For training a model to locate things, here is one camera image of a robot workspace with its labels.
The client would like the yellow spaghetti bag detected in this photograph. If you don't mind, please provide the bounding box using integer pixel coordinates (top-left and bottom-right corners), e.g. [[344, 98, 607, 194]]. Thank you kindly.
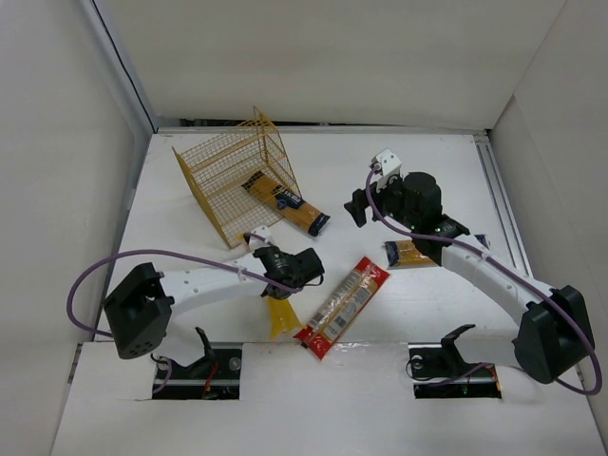
[[266, 296, 304, 339]]

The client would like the red white spaghetti bag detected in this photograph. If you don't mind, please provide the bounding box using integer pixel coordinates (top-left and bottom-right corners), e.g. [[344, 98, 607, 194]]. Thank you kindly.
[[294, 256, 390, 360]]

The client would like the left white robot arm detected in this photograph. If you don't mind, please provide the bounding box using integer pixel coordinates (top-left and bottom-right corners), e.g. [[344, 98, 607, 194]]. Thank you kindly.
[[104, 225, 325, 368]]

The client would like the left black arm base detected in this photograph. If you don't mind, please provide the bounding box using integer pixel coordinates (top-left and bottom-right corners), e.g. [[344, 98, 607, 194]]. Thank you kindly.
[[152, 343, 242, 401]]

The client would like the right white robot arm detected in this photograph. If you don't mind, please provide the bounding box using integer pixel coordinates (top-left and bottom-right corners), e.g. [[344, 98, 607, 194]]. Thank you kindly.
[[344, 165, 602, 395]]

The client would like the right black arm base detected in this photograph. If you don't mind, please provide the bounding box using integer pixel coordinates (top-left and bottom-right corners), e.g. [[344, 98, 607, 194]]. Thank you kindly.
[[406, 343, 502, 399]]

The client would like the blue patterned spaghetti bag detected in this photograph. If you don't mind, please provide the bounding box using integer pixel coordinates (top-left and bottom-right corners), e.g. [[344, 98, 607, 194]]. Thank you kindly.
[[383, 232, 490, 270]]

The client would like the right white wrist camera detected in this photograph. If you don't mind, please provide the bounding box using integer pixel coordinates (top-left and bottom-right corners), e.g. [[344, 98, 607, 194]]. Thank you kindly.
[[370, 148, 402, 191]]

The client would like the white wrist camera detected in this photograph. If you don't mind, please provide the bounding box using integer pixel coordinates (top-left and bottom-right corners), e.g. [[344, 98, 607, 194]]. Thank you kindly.
[[237, 225, 275, 251], [370, 148, 402, 191]]

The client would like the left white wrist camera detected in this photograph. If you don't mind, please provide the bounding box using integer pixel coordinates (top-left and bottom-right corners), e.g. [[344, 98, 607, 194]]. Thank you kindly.
[[237, 225, 275, 251]]

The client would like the aluminium rail right side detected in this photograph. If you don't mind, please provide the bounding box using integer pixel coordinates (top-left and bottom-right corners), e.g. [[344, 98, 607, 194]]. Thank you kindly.
[[473, 131, 533, 277]]

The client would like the yellow wire mesh shelf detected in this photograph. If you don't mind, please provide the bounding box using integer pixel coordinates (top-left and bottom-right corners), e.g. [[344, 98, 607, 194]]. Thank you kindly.
[[173, 108, 301, 249]]

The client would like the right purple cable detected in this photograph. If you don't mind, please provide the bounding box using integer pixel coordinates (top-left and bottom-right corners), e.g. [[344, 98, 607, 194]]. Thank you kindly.
[[365, 163, 603, 396]]

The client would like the purple cable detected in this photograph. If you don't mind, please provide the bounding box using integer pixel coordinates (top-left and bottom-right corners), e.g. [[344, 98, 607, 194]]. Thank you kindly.
[[66, 232, 305, 400], [365, 163, 603, 396]]

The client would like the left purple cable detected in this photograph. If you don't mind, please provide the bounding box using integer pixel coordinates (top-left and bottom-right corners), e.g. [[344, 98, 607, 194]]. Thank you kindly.
[[66, 232, 305, 400]]

